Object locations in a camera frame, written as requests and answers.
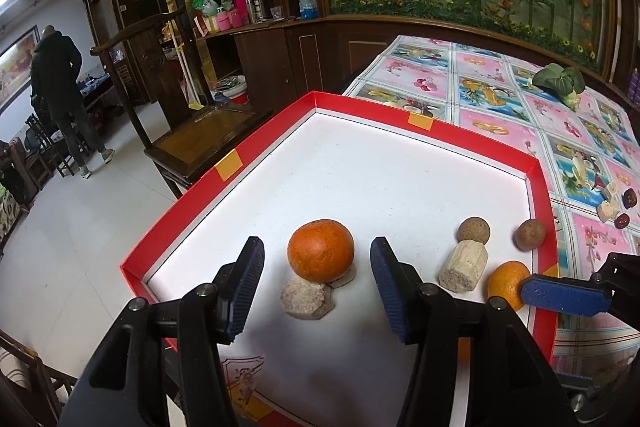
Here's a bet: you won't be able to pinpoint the framed wall painting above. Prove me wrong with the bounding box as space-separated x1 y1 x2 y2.
0 24 41 115

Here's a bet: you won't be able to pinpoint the dark dining chair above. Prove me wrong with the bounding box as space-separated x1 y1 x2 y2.
22 114 76 178

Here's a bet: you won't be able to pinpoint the covered dining table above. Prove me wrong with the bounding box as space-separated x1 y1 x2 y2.
77 74 113 108

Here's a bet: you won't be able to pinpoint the red and white bucket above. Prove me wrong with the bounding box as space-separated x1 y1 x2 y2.
211 75 249 106

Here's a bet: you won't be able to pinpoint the grey stone piece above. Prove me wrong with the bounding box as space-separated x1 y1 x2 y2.
280 279 335 320
327 263 358 289

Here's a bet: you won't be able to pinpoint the wooden sideboard cabinet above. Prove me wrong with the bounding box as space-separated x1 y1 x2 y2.
195 16 621 108

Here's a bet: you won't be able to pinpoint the orange mandarin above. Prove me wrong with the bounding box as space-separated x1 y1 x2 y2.
287 219 356 284
487 260 531 312

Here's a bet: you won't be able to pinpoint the small items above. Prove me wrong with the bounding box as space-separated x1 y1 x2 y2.
597 199 621 223

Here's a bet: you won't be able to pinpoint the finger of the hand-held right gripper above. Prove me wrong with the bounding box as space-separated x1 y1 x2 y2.
520 252 640 319
555 369 640 427

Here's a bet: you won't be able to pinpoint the printed plastic tablecloth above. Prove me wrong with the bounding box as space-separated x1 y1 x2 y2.
341 35 640 380

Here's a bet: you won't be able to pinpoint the brown longan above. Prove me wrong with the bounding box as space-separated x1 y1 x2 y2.
458 217 492 245
512 219 547 253

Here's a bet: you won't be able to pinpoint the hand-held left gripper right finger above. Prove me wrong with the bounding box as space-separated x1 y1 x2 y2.
370 236 576 427

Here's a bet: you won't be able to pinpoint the green bok choy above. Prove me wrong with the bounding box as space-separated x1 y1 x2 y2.
531 63 586 110

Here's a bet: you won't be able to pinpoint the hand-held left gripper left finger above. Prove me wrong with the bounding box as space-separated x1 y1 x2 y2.
59 236 266 427

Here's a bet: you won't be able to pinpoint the yellow handled broom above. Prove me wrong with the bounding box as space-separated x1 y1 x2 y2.
167 19 206 110

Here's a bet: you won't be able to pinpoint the wooden chair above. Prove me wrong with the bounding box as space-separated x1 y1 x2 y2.
0 329 76 427

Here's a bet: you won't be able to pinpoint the red cardboard box tray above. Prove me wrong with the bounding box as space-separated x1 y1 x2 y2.
120 91 560 427

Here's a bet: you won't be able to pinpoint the carved wooden armchair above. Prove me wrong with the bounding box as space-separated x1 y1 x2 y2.
90 5 275 200

